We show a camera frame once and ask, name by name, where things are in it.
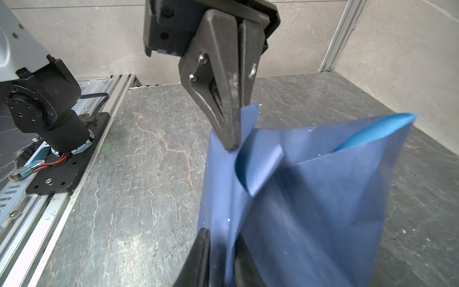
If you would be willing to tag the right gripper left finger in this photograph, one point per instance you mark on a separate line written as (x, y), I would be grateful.
(195, 271)

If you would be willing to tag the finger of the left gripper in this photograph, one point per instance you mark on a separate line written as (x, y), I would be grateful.
(209, 72)
(251, 39)

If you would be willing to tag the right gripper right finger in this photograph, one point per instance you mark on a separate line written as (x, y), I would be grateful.
(245, 271)

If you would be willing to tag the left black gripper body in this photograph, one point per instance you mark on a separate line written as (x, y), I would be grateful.
(169, 26)

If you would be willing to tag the light blue wrapping paper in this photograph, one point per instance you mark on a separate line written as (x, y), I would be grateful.
(310, 203)

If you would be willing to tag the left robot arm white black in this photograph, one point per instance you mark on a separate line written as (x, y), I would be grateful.
(40, 90)

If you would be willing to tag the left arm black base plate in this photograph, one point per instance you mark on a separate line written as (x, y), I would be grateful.
(66, 176)

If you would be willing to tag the aluminium mounting rail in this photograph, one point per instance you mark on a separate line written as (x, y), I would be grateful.
(34, 210)

